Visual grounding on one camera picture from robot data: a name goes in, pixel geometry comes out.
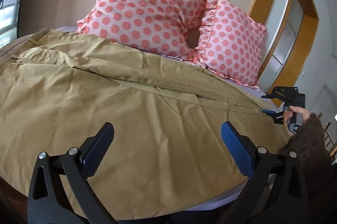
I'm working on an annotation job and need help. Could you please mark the khaki tan pants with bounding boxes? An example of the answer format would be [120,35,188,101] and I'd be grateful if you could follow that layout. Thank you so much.
[1,29,289,219]

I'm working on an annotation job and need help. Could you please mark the dark fuzzy sleeve forearm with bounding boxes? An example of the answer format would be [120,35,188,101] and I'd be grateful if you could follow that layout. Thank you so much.
[279,114,336,188]

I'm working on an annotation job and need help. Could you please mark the person's right hand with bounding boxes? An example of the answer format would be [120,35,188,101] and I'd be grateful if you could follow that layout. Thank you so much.
[283,106,310,137]

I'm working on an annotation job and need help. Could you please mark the lavender bed sheet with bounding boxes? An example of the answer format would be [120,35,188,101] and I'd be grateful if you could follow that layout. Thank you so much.
[56,25,280,212]

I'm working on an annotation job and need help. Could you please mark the small pink polka-dot pillow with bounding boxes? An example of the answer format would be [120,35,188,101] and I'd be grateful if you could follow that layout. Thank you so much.
[194,0,267,89]

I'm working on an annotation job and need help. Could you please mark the wooden framed glass door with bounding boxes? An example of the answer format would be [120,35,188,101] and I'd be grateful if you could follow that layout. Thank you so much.
[258,0,319,93]

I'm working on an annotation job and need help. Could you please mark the large pink polka-dot pillow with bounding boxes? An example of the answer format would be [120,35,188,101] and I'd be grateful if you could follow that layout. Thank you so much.
[76,0,206,61]

